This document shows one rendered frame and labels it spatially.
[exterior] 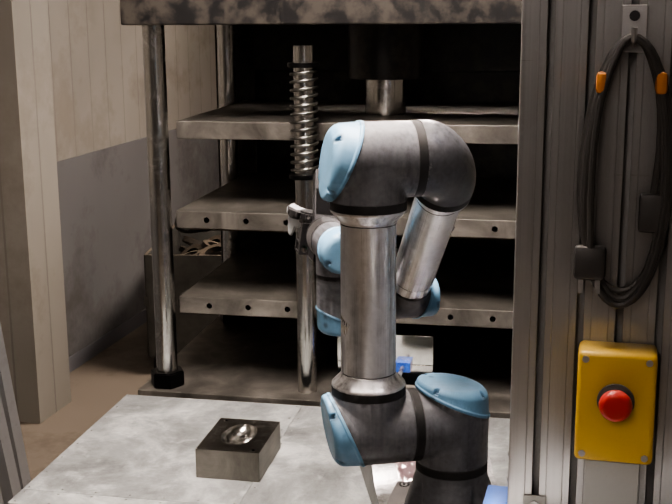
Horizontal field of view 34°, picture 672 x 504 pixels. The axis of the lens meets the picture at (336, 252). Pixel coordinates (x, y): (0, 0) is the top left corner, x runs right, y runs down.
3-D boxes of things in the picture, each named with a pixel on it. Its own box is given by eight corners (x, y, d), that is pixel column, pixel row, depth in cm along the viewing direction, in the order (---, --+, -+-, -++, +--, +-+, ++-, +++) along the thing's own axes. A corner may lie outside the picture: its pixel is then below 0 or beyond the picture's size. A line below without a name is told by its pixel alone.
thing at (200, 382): (603, 440, 292) (604, 418, 291) (138, 409, 317) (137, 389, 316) (593, 346, 373) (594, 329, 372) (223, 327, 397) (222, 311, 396)
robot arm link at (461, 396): (499, 469, 174) (501, 387, 171) (417, 477, 171) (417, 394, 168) (475, 440, 186) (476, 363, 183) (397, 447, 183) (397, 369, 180)
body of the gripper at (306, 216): (292, 248, 216) (302, 261, 204) (297, 204, 214) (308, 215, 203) (330, 251, 218) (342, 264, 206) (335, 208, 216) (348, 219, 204)
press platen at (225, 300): (568, 331, 298) (569, 313, 297) (179, 312, 319) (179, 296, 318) (566, 268, 369) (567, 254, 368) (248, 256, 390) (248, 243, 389)
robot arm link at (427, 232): (488, 101, 168) (425, 281, 207) (418, 103, 165) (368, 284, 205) (506, 160, 161) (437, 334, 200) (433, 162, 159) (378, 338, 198)
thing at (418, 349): (432, 396, 309) (433, 336, 305) (337, 390, 314) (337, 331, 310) (449, 343, 356) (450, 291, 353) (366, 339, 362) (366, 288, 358)
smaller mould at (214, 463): (259, 482, 250) (258, 453, 249) (196, 477, 253) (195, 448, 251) (280, 448, 269) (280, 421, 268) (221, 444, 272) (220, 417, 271)
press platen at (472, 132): (576, 145, 290) (577, 126, 289) (176, 138, 311) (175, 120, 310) (572, 119, 357) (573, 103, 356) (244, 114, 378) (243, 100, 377)
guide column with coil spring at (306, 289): (316, 504, 318) (311, 45, 290) (297, 502, 319) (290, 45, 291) (320, 496, 324) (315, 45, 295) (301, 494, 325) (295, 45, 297)
